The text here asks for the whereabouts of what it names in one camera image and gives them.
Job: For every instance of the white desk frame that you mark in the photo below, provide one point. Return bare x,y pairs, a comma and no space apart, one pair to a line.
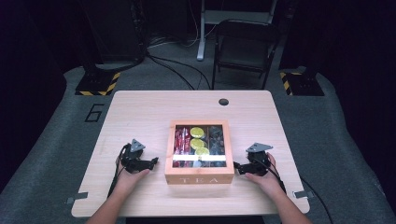
201,37

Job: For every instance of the wooden tea box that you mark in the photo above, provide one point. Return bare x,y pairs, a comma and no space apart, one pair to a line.
199,175

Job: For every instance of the yellow-green round capsule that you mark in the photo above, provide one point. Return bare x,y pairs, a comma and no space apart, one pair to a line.
197,132
202,151
197,143

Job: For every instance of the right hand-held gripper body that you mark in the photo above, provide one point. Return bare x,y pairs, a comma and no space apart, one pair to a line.
259,160

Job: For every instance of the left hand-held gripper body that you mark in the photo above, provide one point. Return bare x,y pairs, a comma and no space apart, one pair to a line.
132,155

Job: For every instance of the row of red stick packets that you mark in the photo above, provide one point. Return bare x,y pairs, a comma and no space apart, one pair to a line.
182,143

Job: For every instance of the person's left hand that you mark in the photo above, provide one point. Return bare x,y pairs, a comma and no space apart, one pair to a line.
127,182

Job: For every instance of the black folding chair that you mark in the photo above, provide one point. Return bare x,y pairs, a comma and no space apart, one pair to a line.
246,46

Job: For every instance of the grey metal bracket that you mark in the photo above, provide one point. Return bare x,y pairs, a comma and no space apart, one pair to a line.
303,194
77,197

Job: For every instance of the black stand with striped base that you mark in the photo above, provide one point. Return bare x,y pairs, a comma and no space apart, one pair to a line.
98,84
303,84

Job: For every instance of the person's right hand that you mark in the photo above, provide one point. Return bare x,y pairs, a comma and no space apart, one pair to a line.
269,183

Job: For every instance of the pile of dark tea packets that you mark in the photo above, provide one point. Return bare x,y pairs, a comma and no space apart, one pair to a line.
216,140

